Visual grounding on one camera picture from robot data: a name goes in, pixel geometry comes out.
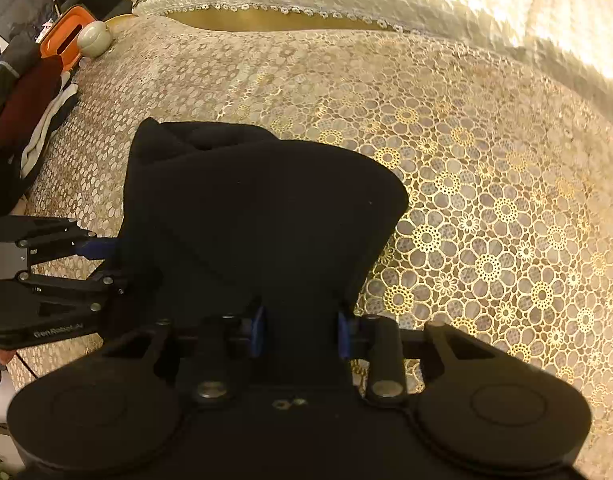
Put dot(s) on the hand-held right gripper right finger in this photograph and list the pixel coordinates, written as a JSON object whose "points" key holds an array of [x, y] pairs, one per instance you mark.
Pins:
{"points": [[344, 335]]}

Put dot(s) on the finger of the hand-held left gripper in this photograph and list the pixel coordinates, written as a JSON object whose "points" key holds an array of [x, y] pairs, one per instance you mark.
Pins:
{"points": [[106, 284], [101, 249]]}

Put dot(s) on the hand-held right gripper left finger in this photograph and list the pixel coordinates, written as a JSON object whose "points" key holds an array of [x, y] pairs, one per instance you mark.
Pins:
{"points": [[258, 332]]}

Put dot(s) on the black sweater with pink print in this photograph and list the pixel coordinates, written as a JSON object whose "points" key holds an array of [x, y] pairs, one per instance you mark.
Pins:
{"points": [[266, 220]]}

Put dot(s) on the stack of folded clothes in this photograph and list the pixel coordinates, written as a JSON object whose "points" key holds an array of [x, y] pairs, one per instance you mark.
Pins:
{"points": [[26, 100]]}

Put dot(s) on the person's left hand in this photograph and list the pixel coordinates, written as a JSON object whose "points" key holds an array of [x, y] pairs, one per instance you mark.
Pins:
{"points": [[5, 356]]}

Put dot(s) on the orange plastic box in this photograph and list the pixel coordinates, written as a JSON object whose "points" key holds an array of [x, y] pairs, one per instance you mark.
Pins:
{"points": [[69, 57]]}

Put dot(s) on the beige round ball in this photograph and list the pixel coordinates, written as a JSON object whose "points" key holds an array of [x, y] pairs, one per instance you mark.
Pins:
{"points": [[95, 39]]}

